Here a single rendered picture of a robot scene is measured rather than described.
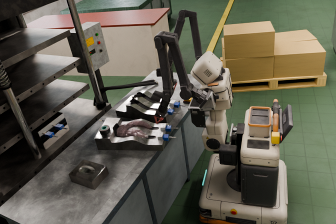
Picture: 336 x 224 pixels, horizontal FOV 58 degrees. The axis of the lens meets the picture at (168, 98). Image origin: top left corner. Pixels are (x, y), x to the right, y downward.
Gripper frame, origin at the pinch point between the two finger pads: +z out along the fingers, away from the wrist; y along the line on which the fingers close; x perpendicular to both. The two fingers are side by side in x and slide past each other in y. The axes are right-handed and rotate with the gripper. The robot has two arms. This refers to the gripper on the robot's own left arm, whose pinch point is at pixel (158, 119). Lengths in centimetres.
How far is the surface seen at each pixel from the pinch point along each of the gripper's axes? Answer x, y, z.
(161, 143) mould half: 8.8, 8.6, 11.4
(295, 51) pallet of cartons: 119, -236, -5
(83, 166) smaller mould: -32, 39, 31
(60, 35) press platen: -99, -33, -10
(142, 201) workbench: 13, 32, 49
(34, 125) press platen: -83, 19, 39
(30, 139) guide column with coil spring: -79, 29, 42
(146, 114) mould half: -12.1, -22.8, 19.2
